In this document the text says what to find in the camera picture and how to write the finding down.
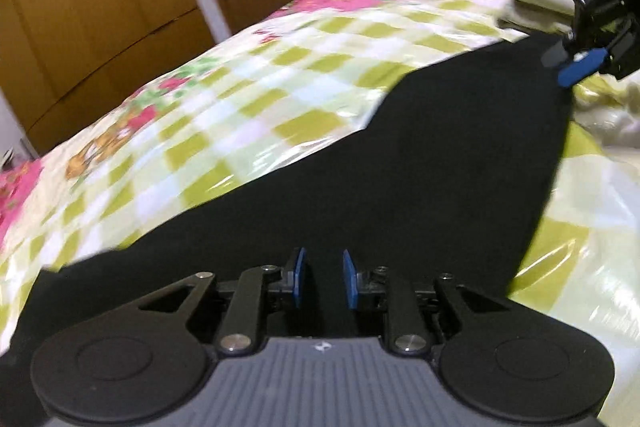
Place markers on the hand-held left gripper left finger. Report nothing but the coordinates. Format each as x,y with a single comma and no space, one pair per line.
298,278

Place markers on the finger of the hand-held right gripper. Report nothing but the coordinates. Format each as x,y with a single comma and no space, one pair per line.
557,53
580,68

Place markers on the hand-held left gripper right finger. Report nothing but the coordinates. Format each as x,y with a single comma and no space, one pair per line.
349,281

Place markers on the black pants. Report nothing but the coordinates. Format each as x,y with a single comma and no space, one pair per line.
400,187

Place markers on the checkered floral printed blanket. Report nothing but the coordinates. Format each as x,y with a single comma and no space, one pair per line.
225,107

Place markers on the brown wooden wardrobe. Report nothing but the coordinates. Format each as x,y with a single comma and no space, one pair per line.
90,7

